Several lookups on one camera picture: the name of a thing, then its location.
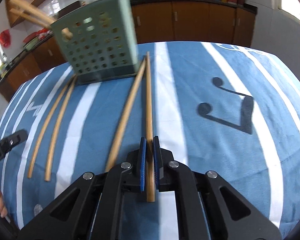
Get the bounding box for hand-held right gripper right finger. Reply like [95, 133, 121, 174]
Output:
[153, 135, 283, 240]

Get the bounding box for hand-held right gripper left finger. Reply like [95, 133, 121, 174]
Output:
[17, 137, 147, 240]

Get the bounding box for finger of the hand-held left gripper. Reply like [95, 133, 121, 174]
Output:
[0, 129, 28, 155]

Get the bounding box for green perforated utensil holder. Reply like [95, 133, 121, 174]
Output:
[51, 0, 138, 85]

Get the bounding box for blue white striped tablecloth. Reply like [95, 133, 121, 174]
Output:
[0, 41, 300, 233]

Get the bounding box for wooden lower cabinet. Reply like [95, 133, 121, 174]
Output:
[0, 36, 68, 101]
[129, 0, 257, 48]

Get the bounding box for green basin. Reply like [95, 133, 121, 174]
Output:
[24, 39, 40, 50]

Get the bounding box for red hanging plastic bag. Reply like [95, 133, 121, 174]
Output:
[0, 29, 11, 47]

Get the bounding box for red basin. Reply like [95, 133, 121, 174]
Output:
[24, 32, 40, 43]

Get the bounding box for dark cutting board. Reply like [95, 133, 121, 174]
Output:
[57, 1, 82, 19]

